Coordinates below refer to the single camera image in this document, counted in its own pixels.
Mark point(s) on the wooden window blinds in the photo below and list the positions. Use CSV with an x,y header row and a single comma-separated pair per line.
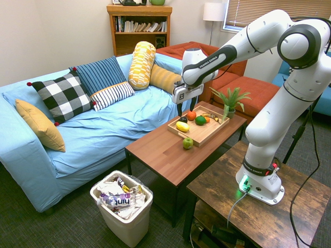
x,y
258,10

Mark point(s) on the dark green fruit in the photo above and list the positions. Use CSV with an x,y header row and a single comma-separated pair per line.
x,y
199,121

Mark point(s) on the small potted fern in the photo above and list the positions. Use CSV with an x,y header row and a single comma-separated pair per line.
x,y
231,102

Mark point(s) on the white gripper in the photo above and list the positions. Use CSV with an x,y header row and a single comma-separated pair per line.
x,y
186,93

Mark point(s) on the yellow lemon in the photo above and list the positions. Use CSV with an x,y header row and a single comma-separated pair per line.
x,y
182,126

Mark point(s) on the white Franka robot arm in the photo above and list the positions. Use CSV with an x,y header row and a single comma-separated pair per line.
x,y
271,116

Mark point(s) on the black avocado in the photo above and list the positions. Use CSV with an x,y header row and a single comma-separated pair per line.
x,y
183,120

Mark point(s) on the blue striped pillow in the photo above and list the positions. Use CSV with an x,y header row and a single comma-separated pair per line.
x,y
99,75

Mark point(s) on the orange round fruit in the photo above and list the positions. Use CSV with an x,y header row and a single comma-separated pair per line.
x,y
191,116

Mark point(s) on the row of books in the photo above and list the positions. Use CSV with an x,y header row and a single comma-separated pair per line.
x,y
139,26

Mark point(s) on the white navy striped pillow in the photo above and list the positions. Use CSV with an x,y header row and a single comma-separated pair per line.
x,y
112,95

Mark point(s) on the white shade floor lamp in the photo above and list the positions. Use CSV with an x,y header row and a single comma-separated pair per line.
x,y
213,11

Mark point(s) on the black object on shelf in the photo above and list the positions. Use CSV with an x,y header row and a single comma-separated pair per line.
x,y
132,2

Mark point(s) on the plain mustard pillow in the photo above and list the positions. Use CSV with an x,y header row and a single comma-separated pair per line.
x,y
41,126

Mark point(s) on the teal sofa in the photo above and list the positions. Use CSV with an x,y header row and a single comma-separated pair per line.
x,y
323,103

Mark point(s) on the mustard striped lumbar pillow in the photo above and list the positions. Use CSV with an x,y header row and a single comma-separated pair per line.
x,y
164,78

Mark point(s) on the rustic dark wood table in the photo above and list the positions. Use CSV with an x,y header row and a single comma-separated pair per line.
x,y
258,222

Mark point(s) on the black speaker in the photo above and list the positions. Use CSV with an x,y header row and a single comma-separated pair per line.
x,y
160,42

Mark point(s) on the black device under table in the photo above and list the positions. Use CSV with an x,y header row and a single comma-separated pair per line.
x,y
222,232

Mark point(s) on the light blue sofa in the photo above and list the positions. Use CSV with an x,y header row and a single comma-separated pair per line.
x,y
103,134

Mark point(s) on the wooden bookshelf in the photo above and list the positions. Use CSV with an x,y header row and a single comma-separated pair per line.
x,y
139,10

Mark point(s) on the wooden tray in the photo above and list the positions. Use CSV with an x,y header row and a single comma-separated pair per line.
x,y
204,134

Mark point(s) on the black camera stand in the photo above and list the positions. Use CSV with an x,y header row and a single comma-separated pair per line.
x,y
300,131

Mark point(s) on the brown banana peel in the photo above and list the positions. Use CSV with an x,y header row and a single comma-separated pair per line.
x,y
214,118

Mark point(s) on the reddish wooden coffee table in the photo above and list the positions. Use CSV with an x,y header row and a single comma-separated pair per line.
x,y
168,157

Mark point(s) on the white trash bin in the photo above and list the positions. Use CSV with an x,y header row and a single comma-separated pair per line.
x,y
129,227

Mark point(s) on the crumpled hint label wrapper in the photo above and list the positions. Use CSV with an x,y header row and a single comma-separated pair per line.
x,y
117,201

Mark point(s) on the green apple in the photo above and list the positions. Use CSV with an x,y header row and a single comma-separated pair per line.
x,y
188,143

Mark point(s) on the black white checked pillow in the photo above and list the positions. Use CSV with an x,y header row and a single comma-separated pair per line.
x,y
63,96

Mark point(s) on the green pot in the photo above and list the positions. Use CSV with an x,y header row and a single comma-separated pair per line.
x,y
157,2

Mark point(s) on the orange sofa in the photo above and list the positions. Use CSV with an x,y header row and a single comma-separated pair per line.
x,y
248,87

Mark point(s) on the yellow patterned bolster pillow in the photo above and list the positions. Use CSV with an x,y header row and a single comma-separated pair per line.
x,y
141,65

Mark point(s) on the small orange fruit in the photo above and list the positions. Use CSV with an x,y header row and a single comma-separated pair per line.
x,y
207,120

